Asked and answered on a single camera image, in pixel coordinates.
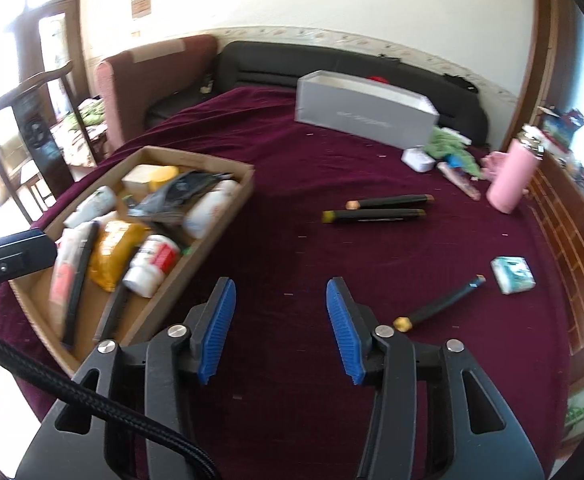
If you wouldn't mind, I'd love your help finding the green tissue pack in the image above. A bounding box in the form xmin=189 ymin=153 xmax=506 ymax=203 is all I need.
xmin=490 ymin=256 xmax=537 ymax=295

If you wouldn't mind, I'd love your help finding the orange snack packet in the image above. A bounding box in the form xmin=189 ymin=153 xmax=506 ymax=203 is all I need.
xmin=88 ymin=220 xmax=150 ymax=293

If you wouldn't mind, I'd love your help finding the black marker peach cap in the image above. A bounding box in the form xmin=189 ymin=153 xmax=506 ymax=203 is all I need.
xmin=346 ymin=194 xmax=435 ymax=211

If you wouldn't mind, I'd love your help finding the black marker olive cap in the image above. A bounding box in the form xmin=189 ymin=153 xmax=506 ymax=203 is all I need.
xmin=322 ymin=208 xmax=427 ymax=225

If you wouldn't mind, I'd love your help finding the black marker purple cap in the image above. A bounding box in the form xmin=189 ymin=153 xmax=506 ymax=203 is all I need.
xmin=60 ymin=221 xmax=100 ymax=351

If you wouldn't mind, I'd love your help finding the wooden glass door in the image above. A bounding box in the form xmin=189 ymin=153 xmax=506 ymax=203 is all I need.
xmin=2 ymin=0 xmax=85 ymax=126

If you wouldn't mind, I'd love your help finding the wide white bottle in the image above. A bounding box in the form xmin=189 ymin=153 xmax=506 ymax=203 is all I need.
xmin=122 ymin=234 xmax=181 ymax=298

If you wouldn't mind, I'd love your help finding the black sofa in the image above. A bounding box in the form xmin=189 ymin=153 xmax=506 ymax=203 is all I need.
xmin=144 ymin=41 xmax=489 ymax=148

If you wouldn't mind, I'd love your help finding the grey shoe box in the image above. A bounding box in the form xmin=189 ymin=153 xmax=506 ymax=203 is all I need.
xmin=294 ymin=71 xmax=440 ymax=151

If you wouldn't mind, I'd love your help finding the yellow round jar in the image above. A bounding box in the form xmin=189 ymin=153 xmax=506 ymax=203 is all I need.
xmin=149 ymin=166 xmax=180 ymax=192

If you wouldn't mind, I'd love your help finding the black foil snack packet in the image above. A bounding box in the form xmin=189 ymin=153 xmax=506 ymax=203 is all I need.
xmin=126 ymin=170 xmax=235 ymax=223

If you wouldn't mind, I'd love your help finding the white charger plug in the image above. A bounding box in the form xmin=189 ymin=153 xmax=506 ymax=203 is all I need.
xmin=401 ymin=146 xmax=437 ymax=173

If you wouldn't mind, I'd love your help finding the black marker green cap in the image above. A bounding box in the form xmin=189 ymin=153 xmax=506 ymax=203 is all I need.
xmin=92 ymin=280 xmax=135 ymax=346

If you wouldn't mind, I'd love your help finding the black marker yellow cap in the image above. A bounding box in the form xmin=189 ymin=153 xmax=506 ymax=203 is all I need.
xmin=393 ymin=275 xmax=487 ymax=333

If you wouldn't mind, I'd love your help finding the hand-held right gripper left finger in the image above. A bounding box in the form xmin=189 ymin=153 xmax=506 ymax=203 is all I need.
xmin=16 ymin=276 xmax=237 ymax=480

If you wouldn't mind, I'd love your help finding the pink water bottle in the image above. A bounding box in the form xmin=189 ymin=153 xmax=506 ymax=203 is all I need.
xmin=487 ymin=130 xmax=545 ymax=213

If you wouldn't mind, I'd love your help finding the maroon velvet cloth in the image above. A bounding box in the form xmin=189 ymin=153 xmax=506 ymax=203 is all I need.
xmin=0 ymin=85 xmax=573 ymax=480

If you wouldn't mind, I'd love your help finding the black braided cable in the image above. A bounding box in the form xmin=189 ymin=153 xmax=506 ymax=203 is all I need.
xmin=0 ymin=320 xmax=223 ymax=480

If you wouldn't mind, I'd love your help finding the green patterned mat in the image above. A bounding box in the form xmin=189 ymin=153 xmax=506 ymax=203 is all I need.
xmin=562 ymin=382 xmax=584 ymax=461

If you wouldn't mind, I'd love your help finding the pink comb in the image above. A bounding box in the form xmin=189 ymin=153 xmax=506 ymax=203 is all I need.
xmin=437 ymin=161 xmax=482 ymax=201

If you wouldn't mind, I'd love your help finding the green cloth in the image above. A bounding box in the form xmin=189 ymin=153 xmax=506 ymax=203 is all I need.
xmin=424 ymin=127 xmax=483 ymax=178

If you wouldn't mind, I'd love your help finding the pink fluffy cloth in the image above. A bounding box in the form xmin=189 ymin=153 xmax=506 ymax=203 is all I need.
xmin=482 ymin=151 xmax=510 ymax=181

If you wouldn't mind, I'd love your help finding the white jar with date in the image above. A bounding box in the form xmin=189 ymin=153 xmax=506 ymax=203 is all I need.
xmin=122 ymin=164 xmax=165 ymax=192

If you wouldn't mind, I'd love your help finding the cardboard box tray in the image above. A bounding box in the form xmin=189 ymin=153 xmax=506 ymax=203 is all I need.
xmin=9 ymin=146 xmax=255 ymax=376

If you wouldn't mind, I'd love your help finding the dark wooden chair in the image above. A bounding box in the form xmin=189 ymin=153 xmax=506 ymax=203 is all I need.
xmin=0 ymin=60 xmax=100 ymax=226

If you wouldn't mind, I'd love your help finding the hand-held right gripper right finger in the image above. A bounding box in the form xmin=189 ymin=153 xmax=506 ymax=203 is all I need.
xmin=326 ymin=276 xmax=545 ymax=480

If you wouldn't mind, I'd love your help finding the maroon armchair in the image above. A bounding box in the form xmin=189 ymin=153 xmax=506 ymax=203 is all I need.
xmin=96 ymin=35 xmax=219 ymax=161

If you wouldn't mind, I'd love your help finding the white plastic bottle grey label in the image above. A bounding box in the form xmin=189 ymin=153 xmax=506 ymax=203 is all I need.
xmin=182 ymin=180 xmax=240 ymax=240

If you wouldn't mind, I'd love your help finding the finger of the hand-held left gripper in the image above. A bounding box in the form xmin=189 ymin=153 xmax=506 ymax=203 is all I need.
xmin=0 ymin=229 xmax=58 ymax=297

